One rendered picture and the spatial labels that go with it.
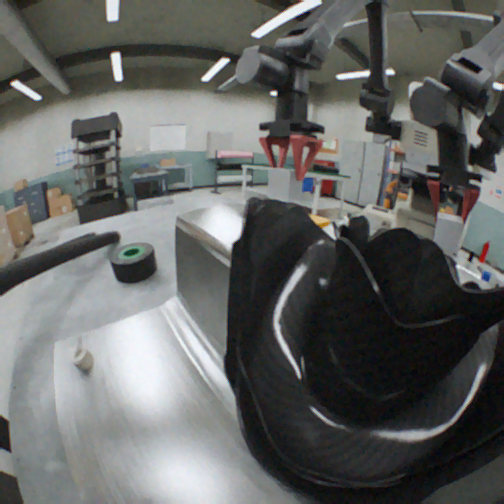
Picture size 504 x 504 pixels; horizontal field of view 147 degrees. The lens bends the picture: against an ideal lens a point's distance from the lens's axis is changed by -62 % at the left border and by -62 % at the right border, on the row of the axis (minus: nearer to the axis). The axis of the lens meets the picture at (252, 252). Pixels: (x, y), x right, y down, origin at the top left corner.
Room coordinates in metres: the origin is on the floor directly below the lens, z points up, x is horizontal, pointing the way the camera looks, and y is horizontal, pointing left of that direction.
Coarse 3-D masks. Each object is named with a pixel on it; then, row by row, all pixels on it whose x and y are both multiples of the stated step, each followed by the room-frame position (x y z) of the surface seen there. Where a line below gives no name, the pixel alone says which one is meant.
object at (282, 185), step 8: (272, 168) 0.35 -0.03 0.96; (280, 168) 0.36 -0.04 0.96; (272, 176) 0.35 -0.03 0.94; (280, 176) 0.33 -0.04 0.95; (288, 176) 0.32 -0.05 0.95; (272, 184) 0.35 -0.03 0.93; (280, 184) 0.33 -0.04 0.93; (288, 184) 0.32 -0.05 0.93; (296, 184) 0.33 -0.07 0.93; (304, 184) 0.35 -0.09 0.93; (312, 184) 0.37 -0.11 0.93; (272, 192) 0.35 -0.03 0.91; (280, 192) 0.33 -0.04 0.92; (288, 192) 0.32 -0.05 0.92; (296, 192) 0.33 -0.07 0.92; (288, 200) 0.32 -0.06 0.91; (296, 200) 0.33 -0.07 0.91
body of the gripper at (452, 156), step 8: (440, 136) 0.23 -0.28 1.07; (448, 136) 0.21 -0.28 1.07; (456, 136) 0.20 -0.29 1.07; (464, 136) 0.19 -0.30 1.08; (440, 144) 0.23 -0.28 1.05; (448, 144) 0.21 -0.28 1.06; (456, 144) 0.20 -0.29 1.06; (464, 144) 0.19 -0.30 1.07; (440, 152) 0.23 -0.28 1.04; (448, 152) 0.21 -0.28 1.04; (456, 152) 0.20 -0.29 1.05; (464, 152) 0.19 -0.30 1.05; (440, 160) 0.23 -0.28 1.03; (448, 160) 0.21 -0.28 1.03; (456, 160) 0.20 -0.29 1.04; (464, 160) 0.19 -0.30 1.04; (432, 168) 0.23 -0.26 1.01; (440, 168) 0.22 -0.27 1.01; (448, 168) 0.21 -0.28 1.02; (456, 168) 0.20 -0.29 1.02; (464, 168) 0.19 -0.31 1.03; (472, 176) 0.18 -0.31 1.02; (480, 176) 0.16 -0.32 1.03
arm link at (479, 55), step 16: (496, 16) 0.12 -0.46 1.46; (496, 32) 0.12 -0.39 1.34; (480, 48) 0.15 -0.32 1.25; (496, 48) 0.12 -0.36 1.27; (448, 64) 0.19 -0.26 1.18; (464, 64) 0.18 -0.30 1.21; (480, 64) 0.15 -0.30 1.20; (496, 64) 0.13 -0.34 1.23; (448, 80) 0.20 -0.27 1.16; (464, 80) 0.17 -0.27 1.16; (480, 80) 0.14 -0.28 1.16; (464, 96) 0.18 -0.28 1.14
